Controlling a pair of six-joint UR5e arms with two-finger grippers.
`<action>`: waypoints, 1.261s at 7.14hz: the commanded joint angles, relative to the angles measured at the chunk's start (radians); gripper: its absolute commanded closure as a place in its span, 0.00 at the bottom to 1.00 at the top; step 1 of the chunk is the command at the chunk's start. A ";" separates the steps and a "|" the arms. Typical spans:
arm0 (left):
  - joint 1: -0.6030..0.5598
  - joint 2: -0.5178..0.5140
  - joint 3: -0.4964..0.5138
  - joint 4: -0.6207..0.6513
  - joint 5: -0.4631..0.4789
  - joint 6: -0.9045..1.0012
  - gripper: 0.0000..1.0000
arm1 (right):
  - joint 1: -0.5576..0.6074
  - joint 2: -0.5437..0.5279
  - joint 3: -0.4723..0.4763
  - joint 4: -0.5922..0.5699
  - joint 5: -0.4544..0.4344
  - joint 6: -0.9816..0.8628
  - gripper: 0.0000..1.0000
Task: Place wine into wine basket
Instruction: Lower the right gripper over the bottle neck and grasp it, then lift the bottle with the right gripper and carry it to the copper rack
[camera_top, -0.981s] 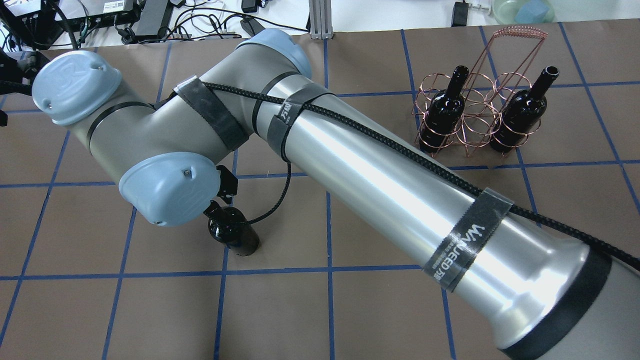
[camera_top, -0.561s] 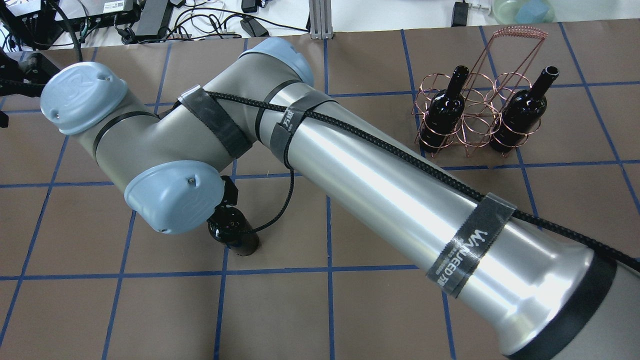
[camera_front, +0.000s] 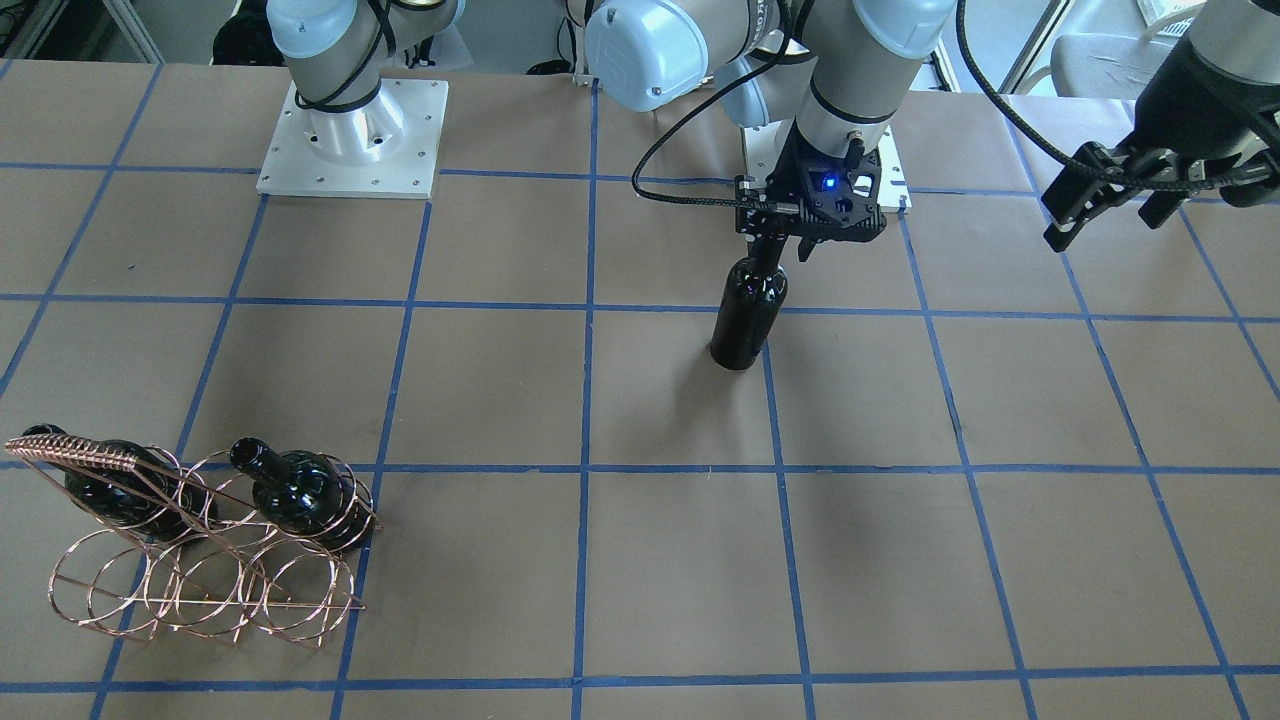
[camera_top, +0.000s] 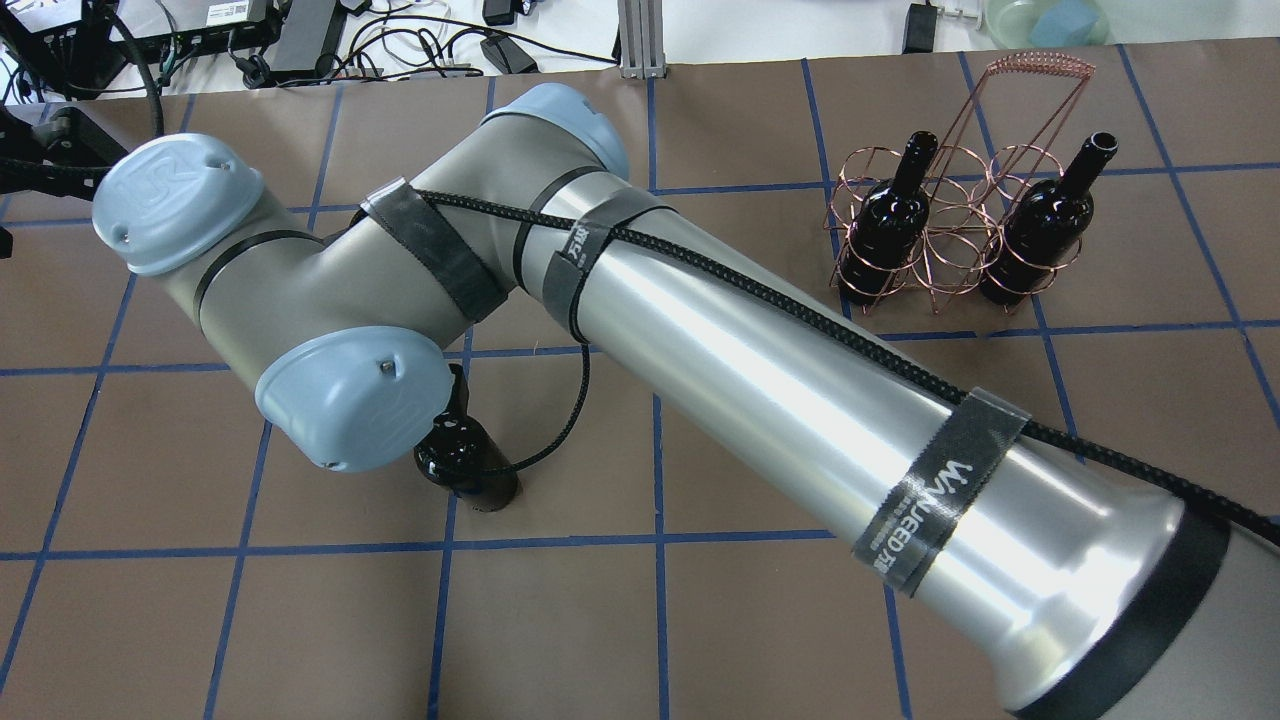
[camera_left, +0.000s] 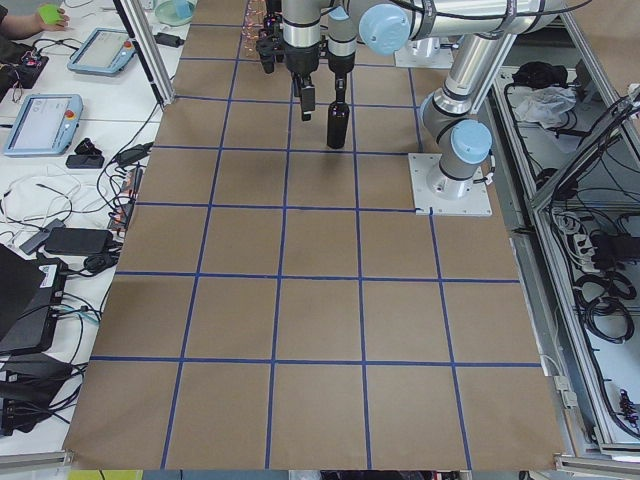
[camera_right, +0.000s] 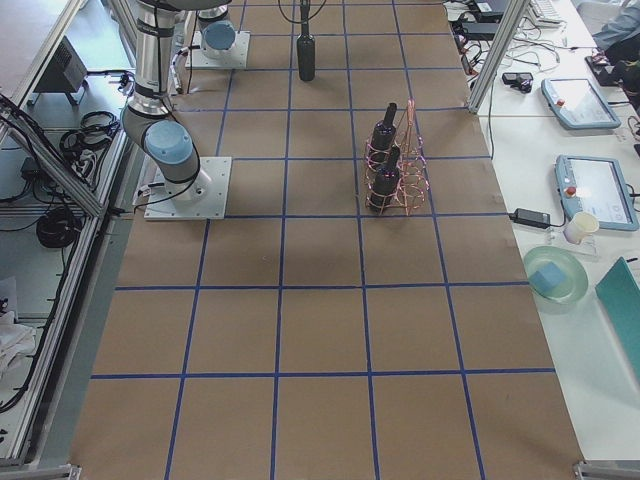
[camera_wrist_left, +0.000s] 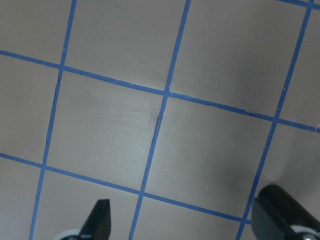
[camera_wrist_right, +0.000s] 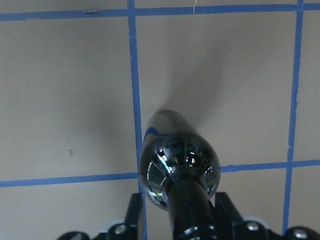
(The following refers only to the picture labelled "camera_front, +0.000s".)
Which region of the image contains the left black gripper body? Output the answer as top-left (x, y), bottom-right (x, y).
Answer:
top-left (1130, 40), bottom-right (1279, 206)

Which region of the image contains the dark wine bottle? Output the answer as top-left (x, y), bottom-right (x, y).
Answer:
top-left (709, 234), bottom-right (788, 372)
top-left (229, 437), bottom-right (375, 555)

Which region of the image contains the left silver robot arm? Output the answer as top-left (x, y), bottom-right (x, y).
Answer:
top-left (1041, 1), bottom-right (1279, 252)

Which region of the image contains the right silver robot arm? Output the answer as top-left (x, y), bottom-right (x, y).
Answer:
top-left (257, 1), bottom-right (957, 258)

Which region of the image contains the dark wine bottle in basket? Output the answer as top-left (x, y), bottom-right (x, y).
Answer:
top-left (229, 437), bottom-right (375, 555)

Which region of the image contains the grey office chair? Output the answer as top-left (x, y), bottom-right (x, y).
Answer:
top-left (1048, 1), bottom-right (1204, 100)

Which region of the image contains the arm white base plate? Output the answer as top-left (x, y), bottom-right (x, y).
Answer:
top-left (741, 119), bottom-right (913, 214)
top-left (256, 79), bottom-right (451, 201)

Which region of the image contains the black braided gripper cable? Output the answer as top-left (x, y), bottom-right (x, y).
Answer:
top-left (955, 0), bottom-right (1280, 196)

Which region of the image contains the copper wire wine basket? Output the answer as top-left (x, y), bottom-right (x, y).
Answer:
top-left (15, 446), bottom-right (381, 648)

